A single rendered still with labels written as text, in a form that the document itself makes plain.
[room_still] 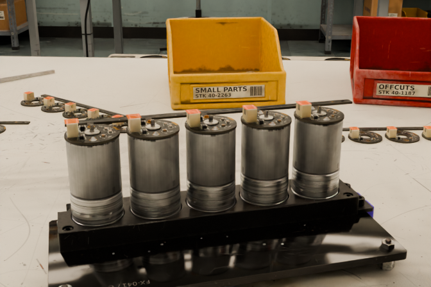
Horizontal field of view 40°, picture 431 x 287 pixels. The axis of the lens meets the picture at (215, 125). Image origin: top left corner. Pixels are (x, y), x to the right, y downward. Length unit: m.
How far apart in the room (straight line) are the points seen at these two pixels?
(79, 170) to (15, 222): 0.08
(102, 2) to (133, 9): 0.25
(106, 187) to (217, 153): 0.05
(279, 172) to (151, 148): 0.07
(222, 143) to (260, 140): 0.02
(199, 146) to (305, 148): 0.05
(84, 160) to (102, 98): 0.28
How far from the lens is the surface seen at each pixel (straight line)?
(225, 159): 0.28
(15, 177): 0.40
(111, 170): 0.27
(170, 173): 0.28
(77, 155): 0.27
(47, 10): 4.94
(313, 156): 0.30
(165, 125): 0.28
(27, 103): 0.55
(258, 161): 0.29
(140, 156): 0.27
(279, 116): 0.30
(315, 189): 0.30
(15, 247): 0.32
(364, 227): 0.31
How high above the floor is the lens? 0.91
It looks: 19 degrees down
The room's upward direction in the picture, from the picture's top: straight up
